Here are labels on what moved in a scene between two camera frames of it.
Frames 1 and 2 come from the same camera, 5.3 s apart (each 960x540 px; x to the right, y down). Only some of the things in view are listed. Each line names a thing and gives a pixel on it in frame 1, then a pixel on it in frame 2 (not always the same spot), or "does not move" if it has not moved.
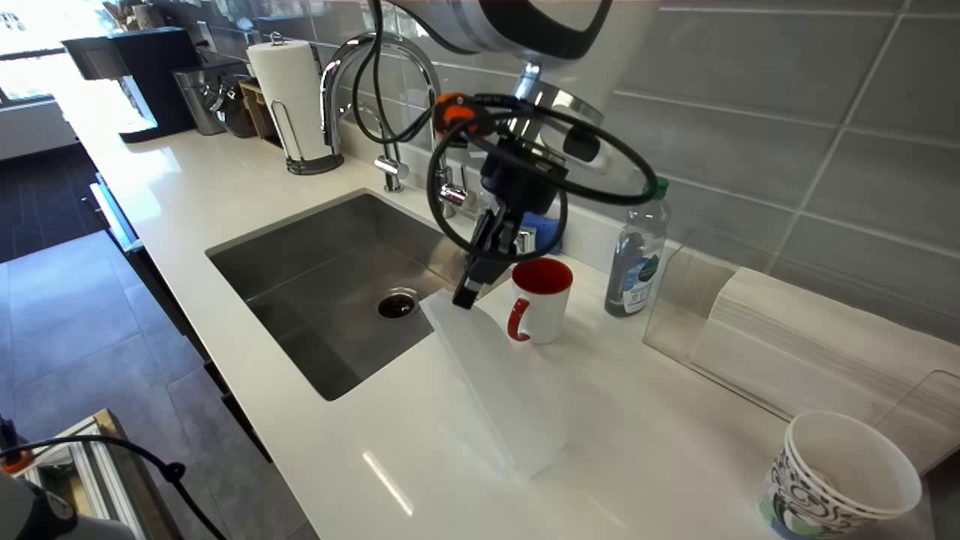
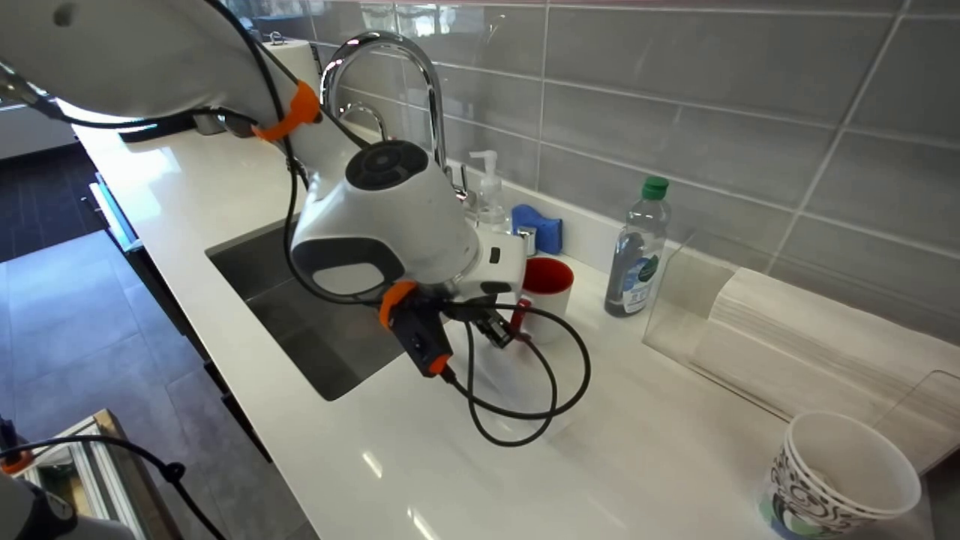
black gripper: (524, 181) -> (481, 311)
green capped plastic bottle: (641, 255) does not move
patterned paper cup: (835, 480) does not move
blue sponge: (543, 227) does not move
